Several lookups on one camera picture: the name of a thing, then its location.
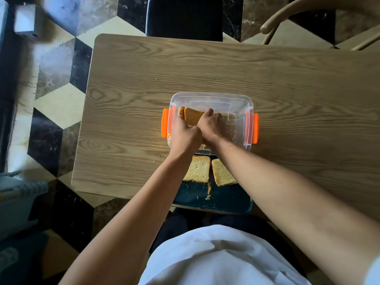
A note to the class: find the dark trousers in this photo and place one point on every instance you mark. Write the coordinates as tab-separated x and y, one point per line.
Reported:
237	219

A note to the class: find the thin toasted bread slice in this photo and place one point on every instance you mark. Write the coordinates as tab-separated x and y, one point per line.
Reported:
181	112

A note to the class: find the black chair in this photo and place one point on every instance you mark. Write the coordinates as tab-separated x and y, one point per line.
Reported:
184	17

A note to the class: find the dark toasted bread stack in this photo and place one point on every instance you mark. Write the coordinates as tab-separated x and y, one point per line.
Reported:
230	126

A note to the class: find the dark teal tray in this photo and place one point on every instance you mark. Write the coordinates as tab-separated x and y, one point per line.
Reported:
225	198

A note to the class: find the beige wooden chair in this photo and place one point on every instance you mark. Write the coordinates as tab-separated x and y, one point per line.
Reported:
282	17

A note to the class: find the white box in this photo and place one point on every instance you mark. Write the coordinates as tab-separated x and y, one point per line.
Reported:
25	22

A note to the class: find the person's right thumb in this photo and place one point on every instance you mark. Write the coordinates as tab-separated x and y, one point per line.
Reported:
208	114

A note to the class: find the person's right hand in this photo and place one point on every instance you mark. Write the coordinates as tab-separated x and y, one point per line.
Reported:
212	127

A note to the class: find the brown toasted bread slice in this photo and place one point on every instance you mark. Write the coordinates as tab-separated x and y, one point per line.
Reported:
193	117

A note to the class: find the person's left forearm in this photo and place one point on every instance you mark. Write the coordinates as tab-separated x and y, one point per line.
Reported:
133	228

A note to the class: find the person's left fingers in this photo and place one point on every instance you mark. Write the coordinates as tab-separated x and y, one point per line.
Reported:
178	121

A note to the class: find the person's right forearm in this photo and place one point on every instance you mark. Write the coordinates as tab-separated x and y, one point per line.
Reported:
285	201

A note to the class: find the clear container with orange latches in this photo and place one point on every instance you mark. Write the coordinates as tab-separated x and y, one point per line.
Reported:
207	99

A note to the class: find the white shirt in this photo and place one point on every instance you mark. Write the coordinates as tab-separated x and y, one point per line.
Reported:
219	258

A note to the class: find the grey-blue plastic crate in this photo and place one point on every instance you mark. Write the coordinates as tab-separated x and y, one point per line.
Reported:
17	201

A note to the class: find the pale square bread slice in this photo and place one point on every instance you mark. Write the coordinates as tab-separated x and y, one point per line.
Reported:
197	169
222	173

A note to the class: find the person's left hand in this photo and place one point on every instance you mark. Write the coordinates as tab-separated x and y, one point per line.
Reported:
185	139

